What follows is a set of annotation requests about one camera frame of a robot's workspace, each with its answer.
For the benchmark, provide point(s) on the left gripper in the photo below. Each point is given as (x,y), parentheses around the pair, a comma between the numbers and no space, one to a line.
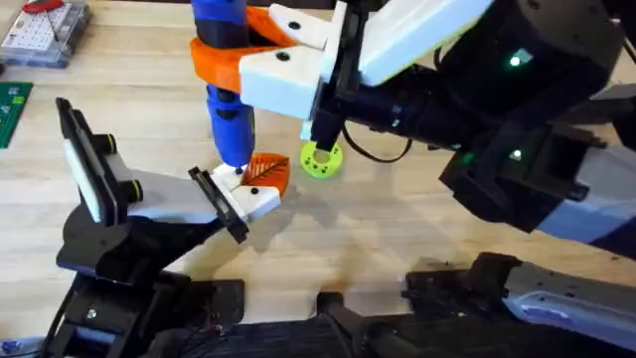
(169,199)

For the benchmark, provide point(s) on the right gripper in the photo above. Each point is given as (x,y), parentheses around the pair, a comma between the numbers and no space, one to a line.
(422,30)

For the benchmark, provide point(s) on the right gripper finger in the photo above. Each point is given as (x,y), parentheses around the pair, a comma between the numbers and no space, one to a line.
(283,82)

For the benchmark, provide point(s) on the blue electric screwdriver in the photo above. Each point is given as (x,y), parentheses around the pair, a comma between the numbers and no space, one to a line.
(231,129)

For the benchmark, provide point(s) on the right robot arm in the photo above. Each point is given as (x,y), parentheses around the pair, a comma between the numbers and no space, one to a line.
(606,179)

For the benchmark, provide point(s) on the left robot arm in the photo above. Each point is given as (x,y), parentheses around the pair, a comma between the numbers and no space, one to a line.
(114,313)

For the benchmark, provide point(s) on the green disc with holes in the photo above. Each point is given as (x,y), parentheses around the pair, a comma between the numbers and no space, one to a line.
(310,161)

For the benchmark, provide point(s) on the black upright wrist plate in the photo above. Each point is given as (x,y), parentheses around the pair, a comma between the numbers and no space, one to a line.
(92,164)

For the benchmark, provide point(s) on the green board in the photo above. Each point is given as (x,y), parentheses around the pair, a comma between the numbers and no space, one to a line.
(12,112)

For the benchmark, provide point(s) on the clear plastic tool box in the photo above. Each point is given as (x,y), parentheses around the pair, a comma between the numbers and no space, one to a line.
(40,35)

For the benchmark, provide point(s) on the black rail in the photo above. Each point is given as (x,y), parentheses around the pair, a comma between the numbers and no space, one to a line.
(298,343)

